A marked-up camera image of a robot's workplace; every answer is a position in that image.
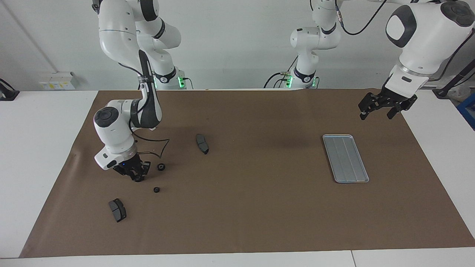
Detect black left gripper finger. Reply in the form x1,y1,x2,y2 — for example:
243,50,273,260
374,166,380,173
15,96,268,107
387,103,405,120
358,93,383,120

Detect silver ribbed metal tray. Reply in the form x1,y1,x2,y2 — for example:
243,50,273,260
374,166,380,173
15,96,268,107
322,134,370,184

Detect stacked dark grey brake pads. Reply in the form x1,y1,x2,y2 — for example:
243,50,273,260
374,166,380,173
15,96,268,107
108,198,127,223

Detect black stand leg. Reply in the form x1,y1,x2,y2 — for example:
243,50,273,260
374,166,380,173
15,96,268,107
432,59,475,99

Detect single dark grey brake pad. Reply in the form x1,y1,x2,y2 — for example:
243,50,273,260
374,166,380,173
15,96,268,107
196,133,209,155

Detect blue box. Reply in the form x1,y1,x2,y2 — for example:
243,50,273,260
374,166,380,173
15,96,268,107
457,93,475,130

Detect brown paper table mat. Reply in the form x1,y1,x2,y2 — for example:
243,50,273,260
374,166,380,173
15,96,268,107
19,88,475,258

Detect small black table clamp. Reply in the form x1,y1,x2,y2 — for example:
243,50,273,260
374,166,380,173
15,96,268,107
0,79,20,101

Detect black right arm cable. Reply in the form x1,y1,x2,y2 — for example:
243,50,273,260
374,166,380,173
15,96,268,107
130,130,170,160

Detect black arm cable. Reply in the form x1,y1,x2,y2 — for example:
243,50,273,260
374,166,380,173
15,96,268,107
334,0,475,80
130,130,170,160

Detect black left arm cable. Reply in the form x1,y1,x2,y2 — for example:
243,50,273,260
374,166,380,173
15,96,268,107
334,0,475,80

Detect black base cable bundle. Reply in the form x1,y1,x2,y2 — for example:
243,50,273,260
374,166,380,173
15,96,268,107
263,56,320,89

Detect white wall socket box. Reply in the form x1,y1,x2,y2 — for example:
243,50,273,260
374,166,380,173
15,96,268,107
39,72,77,90

